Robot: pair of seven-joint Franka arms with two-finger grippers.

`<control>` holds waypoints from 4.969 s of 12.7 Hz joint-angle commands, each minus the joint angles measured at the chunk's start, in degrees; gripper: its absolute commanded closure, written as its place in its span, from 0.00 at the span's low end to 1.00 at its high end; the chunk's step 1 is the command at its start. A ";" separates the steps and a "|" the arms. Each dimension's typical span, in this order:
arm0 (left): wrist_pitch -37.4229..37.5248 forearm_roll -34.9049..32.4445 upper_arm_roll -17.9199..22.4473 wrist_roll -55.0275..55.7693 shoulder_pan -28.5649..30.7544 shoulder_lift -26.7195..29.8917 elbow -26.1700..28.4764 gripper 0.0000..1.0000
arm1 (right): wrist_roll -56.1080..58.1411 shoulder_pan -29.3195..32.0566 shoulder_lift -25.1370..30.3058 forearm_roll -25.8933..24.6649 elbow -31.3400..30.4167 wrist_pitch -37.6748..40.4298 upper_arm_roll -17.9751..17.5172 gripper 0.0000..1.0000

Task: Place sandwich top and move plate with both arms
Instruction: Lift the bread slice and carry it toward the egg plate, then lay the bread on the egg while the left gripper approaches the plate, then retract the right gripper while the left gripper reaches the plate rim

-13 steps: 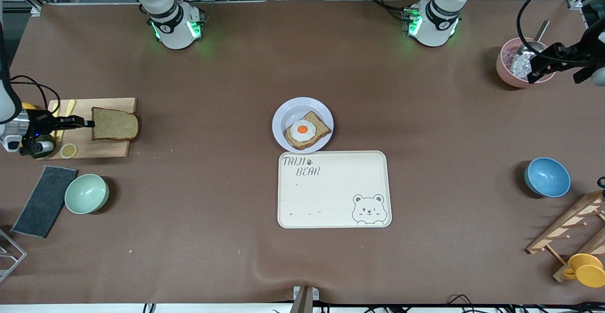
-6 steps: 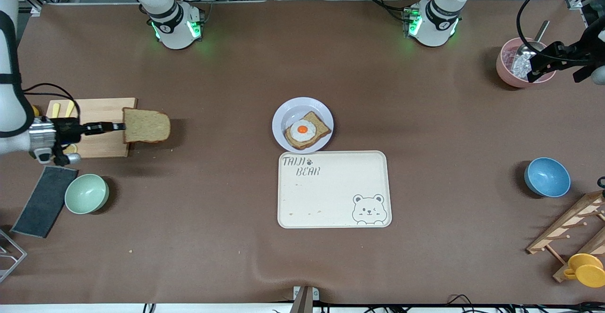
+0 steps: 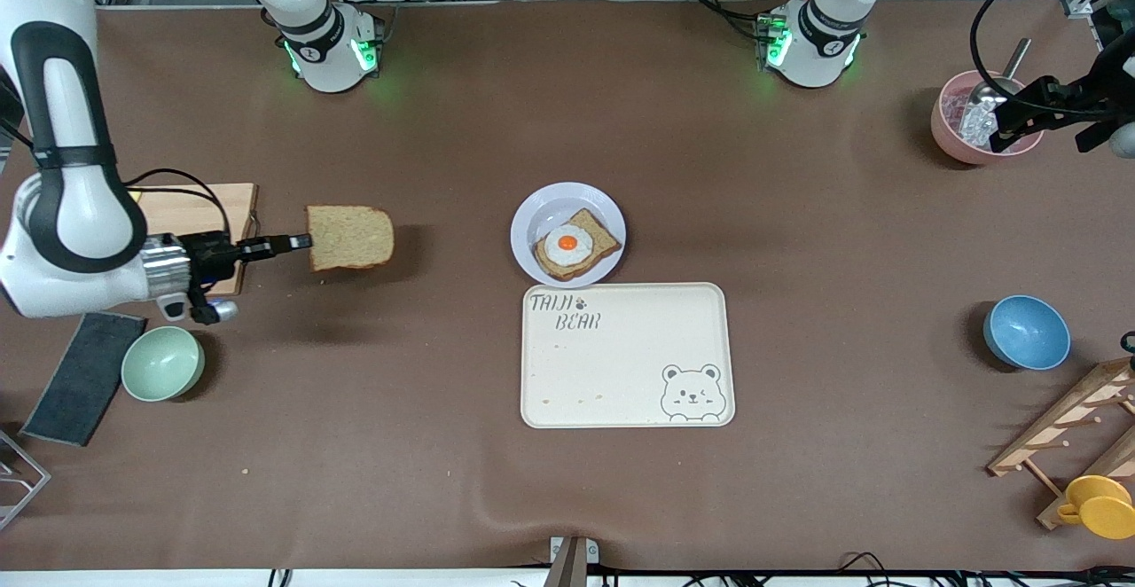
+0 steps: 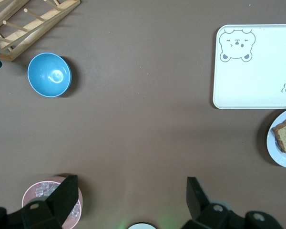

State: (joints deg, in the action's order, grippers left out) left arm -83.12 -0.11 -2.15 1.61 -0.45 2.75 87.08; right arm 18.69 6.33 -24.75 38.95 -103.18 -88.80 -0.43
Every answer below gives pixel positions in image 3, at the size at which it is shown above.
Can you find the pale round plate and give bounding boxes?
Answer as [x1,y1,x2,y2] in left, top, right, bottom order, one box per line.
[510,182,627,288]

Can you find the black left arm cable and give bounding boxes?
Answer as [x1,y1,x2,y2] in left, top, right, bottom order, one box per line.
[969,0,1135,118]

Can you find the metal wire rack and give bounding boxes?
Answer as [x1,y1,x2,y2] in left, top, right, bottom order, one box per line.
[0,427,51,532]

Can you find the pink bowl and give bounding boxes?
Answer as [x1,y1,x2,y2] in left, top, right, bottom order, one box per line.
[930,70,1045,166]

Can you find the toasted bread slice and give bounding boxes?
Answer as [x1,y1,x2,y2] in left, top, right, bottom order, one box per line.
[532,208,622,283]

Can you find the wooden peg rack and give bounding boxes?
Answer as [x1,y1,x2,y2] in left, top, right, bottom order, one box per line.
[986,356,1135,531]

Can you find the clear ice cubes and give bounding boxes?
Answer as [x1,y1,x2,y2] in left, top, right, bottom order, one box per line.
[953,104,1003,149]

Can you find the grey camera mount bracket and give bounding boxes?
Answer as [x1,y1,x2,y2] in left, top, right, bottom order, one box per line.
[543,536,600,587]

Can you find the metal scoop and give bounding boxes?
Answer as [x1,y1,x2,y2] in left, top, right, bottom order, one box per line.
[962,37,1033,122]

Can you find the blue bowl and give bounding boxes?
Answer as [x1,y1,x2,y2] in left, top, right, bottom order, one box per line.
[982,294,1072,372]

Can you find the fried egg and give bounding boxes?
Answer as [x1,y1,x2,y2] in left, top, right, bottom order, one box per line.
[544,224,593,269]

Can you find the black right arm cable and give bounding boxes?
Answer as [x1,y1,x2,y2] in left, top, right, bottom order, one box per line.
[124,168,233,242]

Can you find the mint green bowl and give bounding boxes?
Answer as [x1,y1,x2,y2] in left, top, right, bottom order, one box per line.
[121,325,206,403]

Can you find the wooden cutting board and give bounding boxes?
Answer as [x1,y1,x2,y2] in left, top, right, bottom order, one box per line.
[133,183,260,297]

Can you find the plain brown bread slice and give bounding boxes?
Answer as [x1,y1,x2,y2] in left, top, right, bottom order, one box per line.
[306,205,395,272]

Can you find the dark grey cloth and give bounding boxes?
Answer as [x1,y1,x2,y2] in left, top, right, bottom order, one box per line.
[20,310,148,448]

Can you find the yellow cup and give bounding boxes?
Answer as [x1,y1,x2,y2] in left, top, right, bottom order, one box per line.
[1057,475,1135,541]

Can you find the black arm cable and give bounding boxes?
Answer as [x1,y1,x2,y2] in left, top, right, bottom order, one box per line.
[124,168,233,242]
[969,0,1135,118]

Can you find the cream bear print tray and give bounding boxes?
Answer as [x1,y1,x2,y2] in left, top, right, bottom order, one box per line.
[520,282,736,429]

